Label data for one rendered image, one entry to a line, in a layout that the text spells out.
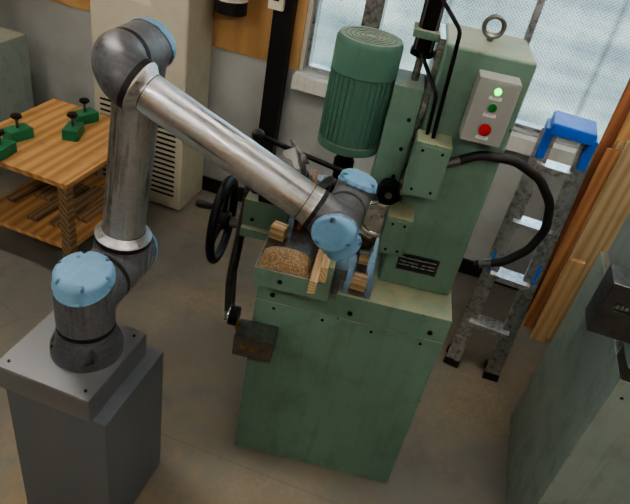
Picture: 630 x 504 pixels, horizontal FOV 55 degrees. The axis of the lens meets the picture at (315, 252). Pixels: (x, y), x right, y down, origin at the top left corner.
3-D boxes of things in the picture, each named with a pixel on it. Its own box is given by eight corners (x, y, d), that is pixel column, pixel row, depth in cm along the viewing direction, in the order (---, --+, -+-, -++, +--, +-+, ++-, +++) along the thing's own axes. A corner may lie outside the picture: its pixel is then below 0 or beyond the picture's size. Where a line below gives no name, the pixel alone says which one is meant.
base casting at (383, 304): (285, 222, 218) (289, 200, 213) (442, 259, 216) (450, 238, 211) (254, 299, 182) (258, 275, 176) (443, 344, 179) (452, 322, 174)
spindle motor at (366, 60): (322, 126, 181) (342, 20, 163) (380, 139, 180) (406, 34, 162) (312, 151, 167) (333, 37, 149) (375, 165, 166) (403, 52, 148)
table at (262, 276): (268, 176, 216) (270, 161, 213) (351, 196, 215) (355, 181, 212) (218, 276, 167) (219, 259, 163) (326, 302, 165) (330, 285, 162)
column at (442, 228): (382, 240, 203) (445, 20, 161) (448, 256, 202) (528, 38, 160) (377, 280, 184) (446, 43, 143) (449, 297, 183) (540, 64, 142)
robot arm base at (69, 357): (95, 383, 156) (93, 355, 151) (33, 356, 160) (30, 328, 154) (137, 338, 172) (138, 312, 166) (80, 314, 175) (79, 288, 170)
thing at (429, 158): (403, 179, 164) (417, 128, 156) (435, 186, 164) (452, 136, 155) (401, 193, 157) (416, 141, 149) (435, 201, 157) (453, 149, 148)
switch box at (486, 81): (458, 129, 154) (478, 68, 145) (497, 138, 154) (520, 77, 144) (459, 139, 149) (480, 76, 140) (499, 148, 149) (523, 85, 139)
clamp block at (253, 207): (253, 200, 196) (256, 176, 191) (294, 210, 195) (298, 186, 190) (241, 224, 184) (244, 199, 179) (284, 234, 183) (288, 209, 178)
